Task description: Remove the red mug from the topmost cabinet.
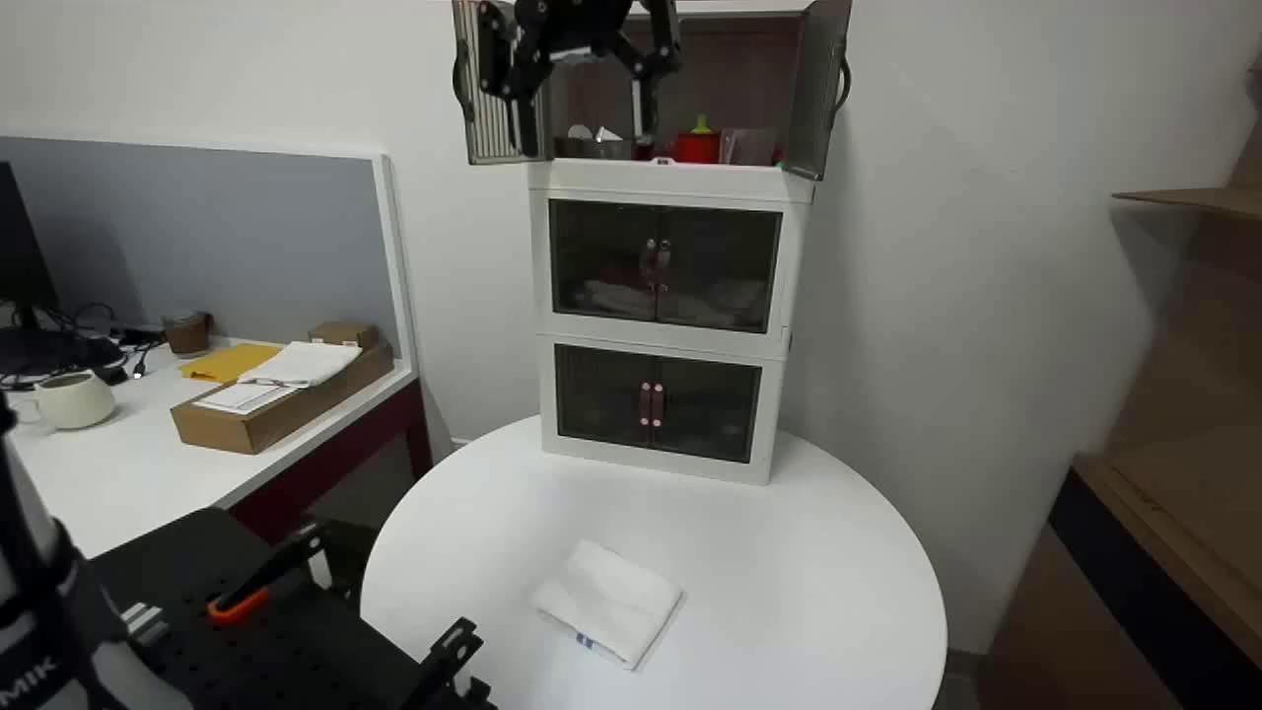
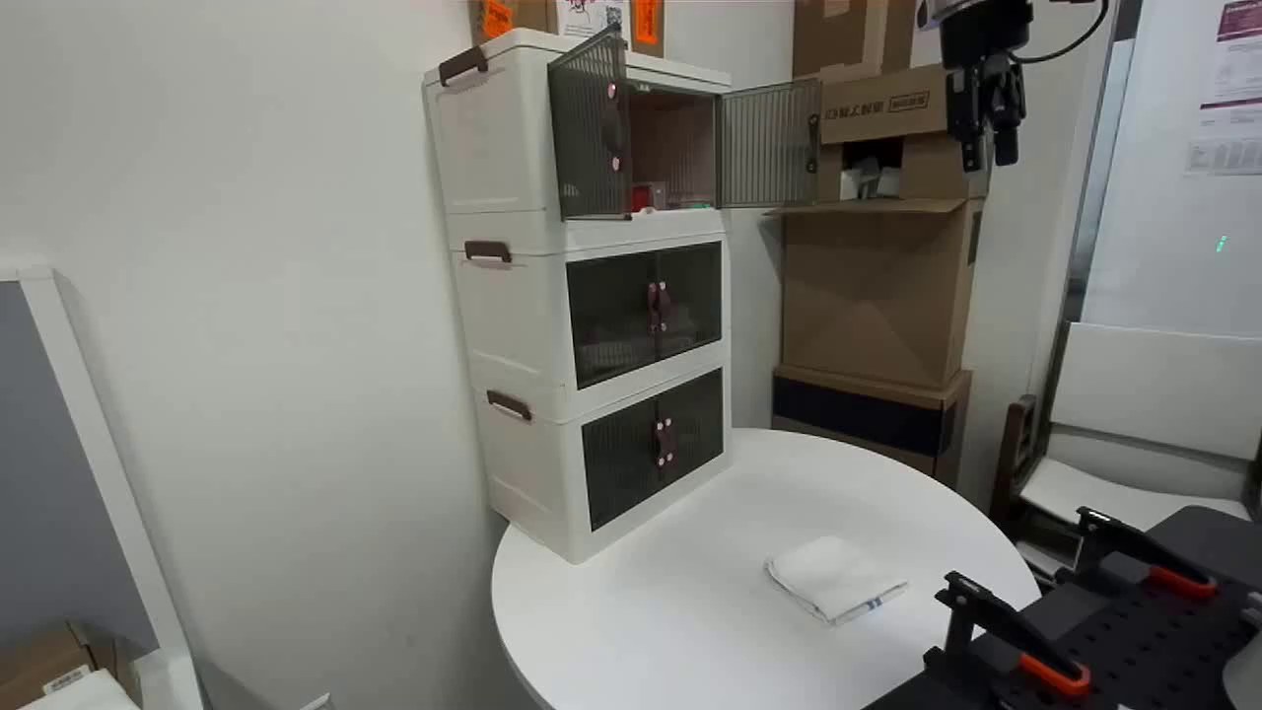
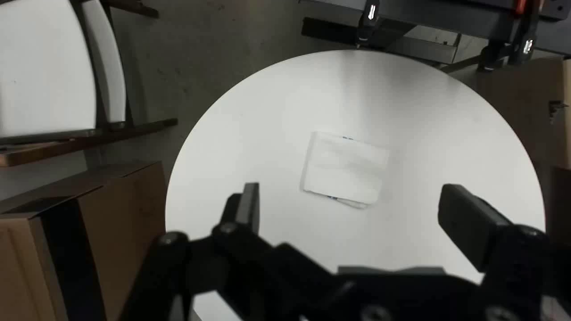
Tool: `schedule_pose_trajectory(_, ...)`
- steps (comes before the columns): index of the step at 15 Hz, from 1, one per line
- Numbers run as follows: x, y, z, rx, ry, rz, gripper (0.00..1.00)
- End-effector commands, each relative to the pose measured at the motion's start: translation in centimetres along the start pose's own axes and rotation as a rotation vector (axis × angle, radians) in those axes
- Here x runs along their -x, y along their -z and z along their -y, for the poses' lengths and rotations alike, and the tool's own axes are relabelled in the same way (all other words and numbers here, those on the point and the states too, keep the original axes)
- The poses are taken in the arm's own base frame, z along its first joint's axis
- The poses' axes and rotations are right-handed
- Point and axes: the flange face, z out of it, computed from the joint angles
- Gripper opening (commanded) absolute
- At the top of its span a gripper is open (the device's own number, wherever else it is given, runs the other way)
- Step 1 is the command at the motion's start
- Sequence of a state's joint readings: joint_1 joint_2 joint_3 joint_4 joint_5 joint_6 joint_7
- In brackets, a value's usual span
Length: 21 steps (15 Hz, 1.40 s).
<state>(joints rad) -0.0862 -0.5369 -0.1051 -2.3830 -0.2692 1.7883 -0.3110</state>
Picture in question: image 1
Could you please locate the black clamp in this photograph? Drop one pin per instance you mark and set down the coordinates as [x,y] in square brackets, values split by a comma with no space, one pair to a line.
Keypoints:
[438,656]

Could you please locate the wooden shelving unit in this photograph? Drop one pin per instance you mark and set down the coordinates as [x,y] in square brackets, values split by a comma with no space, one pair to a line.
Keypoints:
[1186,435]

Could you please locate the clear plastic measuring cup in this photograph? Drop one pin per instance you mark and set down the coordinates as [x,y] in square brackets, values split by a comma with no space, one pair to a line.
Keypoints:
[750,145]

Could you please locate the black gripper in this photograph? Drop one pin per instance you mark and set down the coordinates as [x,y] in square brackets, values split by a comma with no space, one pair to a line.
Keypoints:
[572,21]

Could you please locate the yellow envelope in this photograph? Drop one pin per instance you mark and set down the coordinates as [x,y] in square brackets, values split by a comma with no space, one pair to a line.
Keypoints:
[228,359]

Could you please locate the white folded cloth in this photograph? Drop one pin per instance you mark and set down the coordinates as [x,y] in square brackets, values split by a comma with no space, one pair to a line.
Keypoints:
[610,597]

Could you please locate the shallow cardboard box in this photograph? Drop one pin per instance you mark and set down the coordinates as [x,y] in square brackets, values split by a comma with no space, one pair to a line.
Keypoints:
[261,422]

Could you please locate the small brown box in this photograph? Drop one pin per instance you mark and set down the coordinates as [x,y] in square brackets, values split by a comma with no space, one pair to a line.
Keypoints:
[190,334]

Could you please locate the red enamel mug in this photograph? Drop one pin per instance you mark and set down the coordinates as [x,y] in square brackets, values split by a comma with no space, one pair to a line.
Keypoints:
[697,149]

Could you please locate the green utensil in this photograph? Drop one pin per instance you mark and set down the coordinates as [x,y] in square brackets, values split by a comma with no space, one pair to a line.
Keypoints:
[698,122]

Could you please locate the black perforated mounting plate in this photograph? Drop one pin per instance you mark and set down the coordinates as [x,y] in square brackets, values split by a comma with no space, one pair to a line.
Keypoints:
[261,664]

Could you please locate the white paper sheet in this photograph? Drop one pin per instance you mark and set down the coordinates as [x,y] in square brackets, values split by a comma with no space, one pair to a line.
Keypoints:
[309,359]

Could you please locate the white stacked cabinet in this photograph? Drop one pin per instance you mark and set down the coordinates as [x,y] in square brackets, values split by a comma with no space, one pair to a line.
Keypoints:
[672,342]

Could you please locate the metal bowl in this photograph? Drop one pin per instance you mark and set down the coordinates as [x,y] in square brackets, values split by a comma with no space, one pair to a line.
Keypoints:
[592,141]

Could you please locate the white ceramic mug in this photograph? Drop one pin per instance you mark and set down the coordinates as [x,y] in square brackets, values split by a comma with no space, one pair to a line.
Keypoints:
[74,400]

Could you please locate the grey desk partition panel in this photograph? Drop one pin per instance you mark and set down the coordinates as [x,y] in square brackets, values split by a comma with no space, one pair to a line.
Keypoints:
[199,221]

